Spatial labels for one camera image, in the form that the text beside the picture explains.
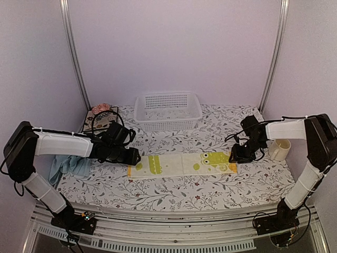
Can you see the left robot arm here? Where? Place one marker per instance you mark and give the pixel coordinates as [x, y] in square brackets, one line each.
[30, 147]

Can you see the floral patterned tablecloth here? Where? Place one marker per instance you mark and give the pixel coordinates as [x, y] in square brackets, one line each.
[261, 182]

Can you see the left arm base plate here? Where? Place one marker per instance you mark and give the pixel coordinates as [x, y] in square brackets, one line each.
[82, 223]

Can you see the right aluminium frame post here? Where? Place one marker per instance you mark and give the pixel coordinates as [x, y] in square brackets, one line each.
[283, 16]

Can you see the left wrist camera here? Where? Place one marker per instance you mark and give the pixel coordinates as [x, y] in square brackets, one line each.
[117, 134]

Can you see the aluminium front rail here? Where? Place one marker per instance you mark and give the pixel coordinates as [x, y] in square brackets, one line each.
[228, 230]

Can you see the aluminium frame post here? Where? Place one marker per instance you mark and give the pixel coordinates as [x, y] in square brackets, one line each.
[65, 12]
[283, 16]

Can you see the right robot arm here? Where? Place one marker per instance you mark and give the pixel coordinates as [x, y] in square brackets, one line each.
[318, 134]

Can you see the left aluminium frame post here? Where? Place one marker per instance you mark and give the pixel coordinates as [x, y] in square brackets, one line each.
[65, 12]

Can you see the green and white towel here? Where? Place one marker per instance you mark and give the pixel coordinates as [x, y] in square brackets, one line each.
[182, 164]

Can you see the white plastic basket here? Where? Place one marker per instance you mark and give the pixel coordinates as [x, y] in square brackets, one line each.
[167, 111]

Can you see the light blue towel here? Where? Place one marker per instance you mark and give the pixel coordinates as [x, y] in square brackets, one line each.
[63, 164]

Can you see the floral embroidered placemat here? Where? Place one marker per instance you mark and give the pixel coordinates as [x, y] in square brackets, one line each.
[101, 121]

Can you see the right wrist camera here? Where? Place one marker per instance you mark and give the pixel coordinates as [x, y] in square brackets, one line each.
[250, 126]

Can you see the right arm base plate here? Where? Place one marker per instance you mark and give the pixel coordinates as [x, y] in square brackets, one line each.
[266, 224]

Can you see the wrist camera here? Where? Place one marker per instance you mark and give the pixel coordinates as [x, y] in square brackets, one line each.
[117, 134]
[250, 126]

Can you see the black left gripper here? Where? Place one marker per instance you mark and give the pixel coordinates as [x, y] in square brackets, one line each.
[132, 159]

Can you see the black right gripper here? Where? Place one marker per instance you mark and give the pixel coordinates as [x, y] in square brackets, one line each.
[237, 154]

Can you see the cream ceramic mug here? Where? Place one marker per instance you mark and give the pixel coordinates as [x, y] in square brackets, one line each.
[279, 149]

